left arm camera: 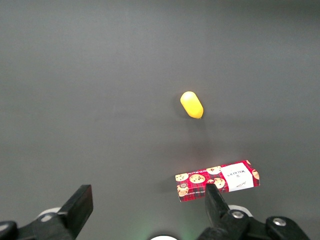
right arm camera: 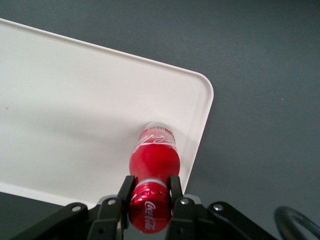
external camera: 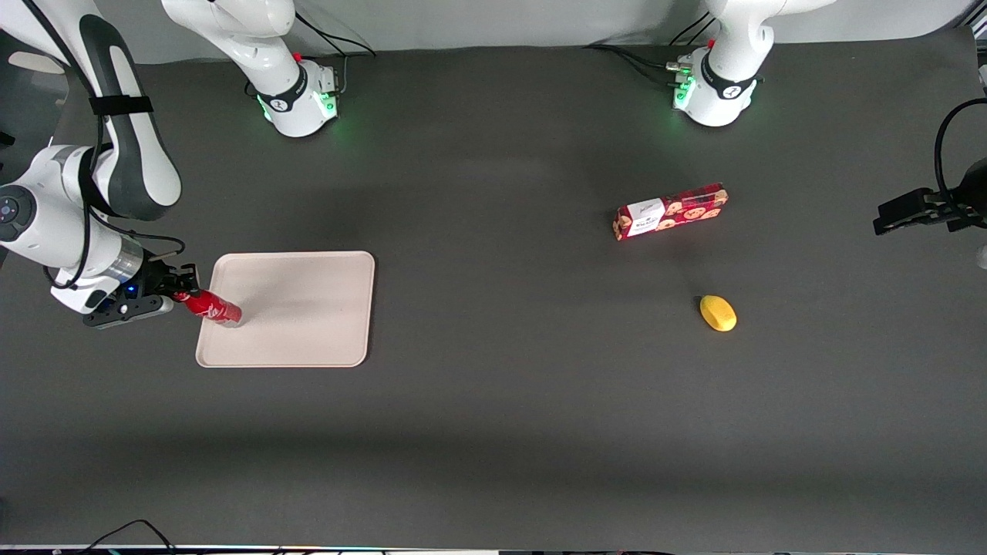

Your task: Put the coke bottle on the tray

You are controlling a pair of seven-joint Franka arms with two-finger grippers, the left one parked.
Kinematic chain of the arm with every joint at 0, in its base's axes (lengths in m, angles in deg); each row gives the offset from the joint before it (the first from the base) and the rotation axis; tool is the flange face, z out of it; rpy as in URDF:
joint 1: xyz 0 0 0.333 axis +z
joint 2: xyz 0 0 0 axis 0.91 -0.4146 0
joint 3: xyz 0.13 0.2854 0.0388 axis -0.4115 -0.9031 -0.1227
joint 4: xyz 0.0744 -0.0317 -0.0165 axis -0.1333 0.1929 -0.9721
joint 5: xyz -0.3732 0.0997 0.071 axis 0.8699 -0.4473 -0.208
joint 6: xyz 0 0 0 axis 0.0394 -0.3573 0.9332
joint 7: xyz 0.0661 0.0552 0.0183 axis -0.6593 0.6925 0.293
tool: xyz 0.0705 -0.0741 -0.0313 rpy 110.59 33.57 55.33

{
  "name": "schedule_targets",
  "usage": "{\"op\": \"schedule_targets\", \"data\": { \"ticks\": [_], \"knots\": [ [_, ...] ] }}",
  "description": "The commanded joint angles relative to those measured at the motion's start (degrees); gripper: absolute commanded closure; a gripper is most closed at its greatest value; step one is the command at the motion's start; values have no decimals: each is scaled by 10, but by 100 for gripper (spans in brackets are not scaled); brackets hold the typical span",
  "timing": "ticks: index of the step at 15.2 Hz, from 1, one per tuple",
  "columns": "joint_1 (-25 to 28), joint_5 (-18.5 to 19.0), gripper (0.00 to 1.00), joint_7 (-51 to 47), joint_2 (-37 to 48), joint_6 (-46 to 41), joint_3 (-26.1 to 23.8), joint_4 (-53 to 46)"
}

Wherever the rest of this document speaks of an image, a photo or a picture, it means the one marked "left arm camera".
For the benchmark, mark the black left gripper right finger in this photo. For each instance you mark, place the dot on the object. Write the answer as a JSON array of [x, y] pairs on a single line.
[[220, 212]]

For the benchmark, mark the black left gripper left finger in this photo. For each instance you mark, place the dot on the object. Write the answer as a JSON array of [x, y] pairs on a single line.
[[75, 212]]

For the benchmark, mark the red tartan cookie box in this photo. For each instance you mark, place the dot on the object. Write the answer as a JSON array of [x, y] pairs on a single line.
[[200, 178]]

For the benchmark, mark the yellow lemon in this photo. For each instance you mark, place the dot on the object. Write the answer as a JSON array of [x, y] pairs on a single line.
[[191, 105]]

